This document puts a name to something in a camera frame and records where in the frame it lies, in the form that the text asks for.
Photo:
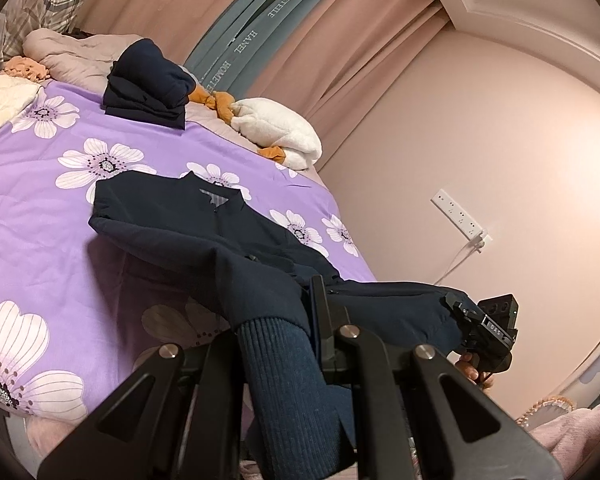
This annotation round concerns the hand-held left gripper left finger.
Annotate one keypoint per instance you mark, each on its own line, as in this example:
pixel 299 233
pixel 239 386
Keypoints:
pixel 215 385

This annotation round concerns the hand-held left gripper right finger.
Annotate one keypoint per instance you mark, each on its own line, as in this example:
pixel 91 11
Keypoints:
pixel 330 340

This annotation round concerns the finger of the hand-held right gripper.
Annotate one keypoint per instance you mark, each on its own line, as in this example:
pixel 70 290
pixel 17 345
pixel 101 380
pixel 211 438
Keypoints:
pixel 457 306

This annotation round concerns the navy zip jacket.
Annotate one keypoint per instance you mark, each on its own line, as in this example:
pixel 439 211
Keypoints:
pixel 180 225

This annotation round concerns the person's right hand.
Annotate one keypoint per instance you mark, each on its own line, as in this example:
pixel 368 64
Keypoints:
pixel 467 370

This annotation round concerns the white beaded ornament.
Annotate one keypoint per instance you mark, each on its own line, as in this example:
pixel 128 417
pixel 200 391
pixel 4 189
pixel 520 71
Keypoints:
pixel 545 407

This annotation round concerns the pink fleece clothing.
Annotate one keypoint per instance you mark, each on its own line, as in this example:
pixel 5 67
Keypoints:
pixel 580 435

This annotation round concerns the white goose plush toy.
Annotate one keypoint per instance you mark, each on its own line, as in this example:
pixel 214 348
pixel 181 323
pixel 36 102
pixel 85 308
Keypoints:
pixel 280 130

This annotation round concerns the purple floral bedsheet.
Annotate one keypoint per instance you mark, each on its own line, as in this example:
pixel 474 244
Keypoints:
pixel 45 240

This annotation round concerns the pink curtain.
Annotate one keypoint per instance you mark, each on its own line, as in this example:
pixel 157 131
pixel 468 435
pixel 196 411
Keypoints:
pixel 155 0
pixel 340 60

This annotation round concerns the folded blue knit sweater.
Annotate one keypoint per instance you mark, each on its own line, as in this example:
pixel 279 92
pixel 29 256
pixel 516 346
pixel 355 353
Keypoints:
pixel 150 72

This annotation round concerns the grey-blue printed curtain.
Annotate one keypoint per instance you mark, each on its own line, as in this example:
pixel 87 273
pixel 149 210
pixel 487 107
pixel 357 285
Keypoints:
pixel 260 20

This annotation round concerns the white quilted garment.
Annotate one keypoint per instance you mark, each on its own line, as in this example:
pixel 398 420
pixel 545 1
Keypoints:
pixel 5 102

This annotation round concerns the pinkish grey quilt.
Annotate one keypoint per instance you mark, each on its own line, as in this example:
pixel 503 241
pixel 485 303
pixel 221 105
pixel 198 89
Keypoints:
pixel 75 55

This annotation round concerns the peach crumpled cloth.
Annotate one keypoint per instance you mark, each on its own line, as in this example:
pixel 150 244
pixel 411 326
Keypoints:
pixel 25 67

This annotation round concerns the white wall socket strip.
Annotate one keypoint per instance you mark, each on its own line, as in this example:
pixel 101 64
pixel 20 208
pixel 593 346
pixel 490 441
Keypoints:
pixel 455 215

